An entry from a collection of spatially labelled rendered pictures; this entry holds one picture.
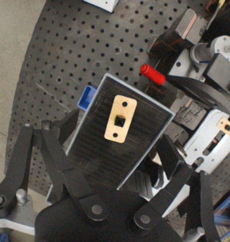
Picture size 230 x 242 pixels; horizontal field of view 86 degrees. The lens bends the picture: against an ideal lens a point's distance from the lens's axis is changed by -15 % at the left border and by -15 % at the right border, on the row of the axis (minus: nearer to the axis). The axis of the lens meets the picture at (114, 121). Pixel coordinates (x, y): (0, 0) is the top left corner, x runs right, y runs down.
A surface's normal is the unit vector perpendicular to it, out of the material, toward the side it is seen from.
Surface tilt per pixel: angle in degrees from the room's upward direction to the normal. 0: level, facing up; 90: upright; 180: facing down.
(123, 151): 0
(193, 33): 0
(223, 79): 0
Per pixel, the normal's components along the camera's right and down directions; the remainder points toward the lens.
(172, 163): -0.96, -0.27
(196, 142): -0.06, 0.34
